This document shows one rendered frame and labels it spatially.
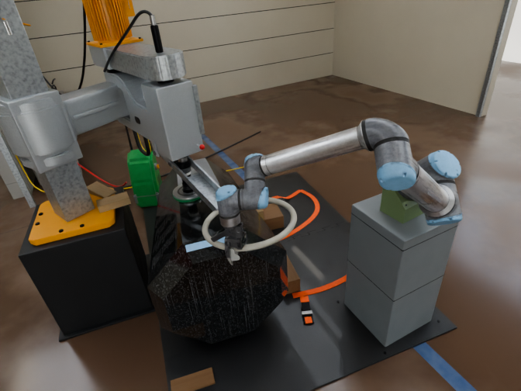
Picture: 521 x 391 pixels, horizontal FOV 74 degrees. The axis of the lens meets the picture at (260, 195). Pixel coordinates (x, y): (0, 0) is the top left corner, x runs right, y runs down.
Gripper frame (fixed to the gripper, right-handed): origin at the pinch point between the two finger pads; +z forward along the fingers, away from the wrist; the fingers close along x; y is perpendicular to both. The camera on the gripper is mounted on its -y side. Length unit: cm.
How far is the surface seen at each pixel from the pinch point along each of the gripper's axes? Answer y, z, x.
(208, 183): -35, -13, 50
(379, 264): 65, 30, 46
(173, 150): -49, -37, 43
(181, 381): -40, 85, -14
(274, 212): -28, 64, 146
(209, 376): -25, 85, -7
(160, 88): -47, -72, 42
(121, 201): -97, -1, 41
